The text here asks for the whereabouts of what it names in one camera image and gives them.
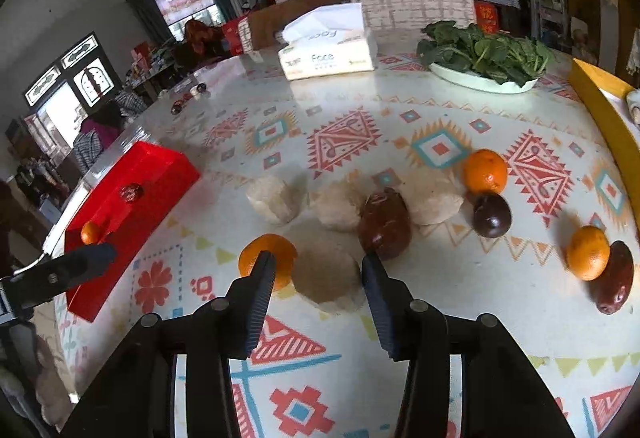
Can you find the small orange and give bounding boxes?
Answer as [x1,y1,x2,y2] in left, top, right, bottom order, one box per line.
[80,221,106,245]

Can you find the orange tangerine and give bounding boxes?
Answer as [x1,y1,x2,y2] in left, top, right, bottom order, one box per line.
[565,226,611,281]
[237,232,300,293]
[462,149,509,195]

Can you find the large red jujube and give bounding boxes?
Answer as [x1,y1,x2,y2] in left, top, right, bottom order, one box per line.
[357,187,412,261]

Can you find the dark purple round fruit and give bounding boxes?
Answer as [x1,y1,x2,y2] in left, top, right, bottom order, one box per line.
[472,192,512,239]

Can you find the red jujube date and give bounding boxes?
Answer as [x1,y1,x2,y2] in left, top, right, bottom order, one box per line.
[593,241,634,315]
[119,183,144,203]

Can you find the small dark fruits cluster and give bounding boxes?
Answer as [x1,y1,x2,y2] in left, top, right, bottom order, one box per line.
[170,83,208,115]

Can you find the plaid jacket on chair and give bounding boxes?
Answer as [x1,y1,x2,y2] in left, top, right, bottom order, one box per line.
[73,91,148,174]

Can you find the red rectangular tray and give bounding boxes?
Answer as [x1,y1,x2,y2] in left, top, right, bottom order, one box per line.
[64,141,200,322]

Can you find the white plate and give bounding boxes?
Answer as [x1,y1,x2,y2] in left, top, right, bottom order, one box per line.
[428,64,537,95]

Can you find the green spinach leaves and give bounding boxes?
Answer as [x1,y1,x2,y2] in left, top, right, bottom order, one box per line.
[416,20,552,87]

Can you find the red gift box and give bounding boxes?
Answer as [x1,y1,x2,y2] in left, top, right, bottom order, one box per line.
[222,15,253,56]

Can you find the gold box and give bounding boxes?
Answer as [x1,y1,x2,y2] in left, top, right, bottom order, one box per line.
[567,58,640,224]

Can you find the white tissue box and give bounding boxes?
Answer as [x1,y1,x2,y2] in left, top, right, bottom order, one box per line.
[278,3,378,81]

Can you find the brown wooden chair back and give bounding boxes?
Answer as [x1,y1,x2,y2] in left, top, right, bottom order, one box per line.
[239,0,342,53]

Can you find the white patterned chair back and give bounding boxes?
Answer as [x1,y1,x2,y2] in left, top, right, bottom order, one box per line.
[350,0,476,31]

